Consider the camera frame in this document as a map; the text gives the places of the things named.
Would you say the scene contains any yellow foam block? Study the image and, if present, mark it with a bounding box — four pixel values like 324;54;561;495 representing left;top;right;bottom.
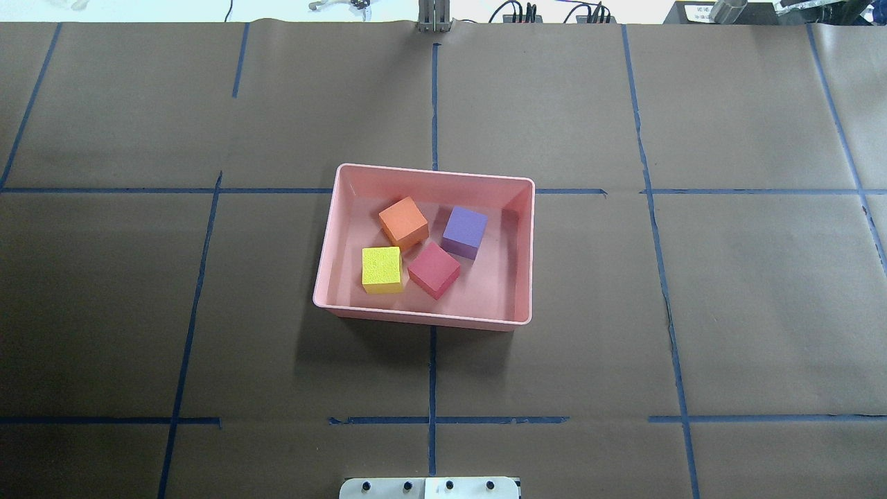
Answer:
361;246;403;295

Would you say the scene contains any pink plastic bin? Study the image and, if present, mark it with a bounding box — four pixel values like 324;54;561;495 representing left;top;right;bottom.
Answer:
312;163;536;332

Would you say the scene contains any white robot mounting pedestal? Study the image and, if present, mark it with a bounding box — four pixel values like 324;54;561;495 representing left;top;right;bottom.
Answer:
339;476;522;498

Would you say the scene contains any aluminium frame post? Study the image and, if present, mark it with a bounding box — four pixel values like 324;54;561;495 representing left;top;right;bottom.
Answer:
417;0;453;33

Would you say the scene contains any purple foam block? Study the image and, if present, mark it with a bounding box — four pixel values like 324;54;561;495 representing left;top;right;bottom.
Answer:
440;206;489;260

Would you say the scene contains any red foam block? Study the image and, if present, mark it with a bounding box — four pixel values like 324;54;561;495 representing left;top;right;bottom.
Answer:
407;241;462;300

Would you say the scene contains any orange foam block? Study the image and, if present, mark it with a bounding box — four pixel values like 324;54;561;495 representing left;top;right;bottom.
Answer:
379;196;430;252

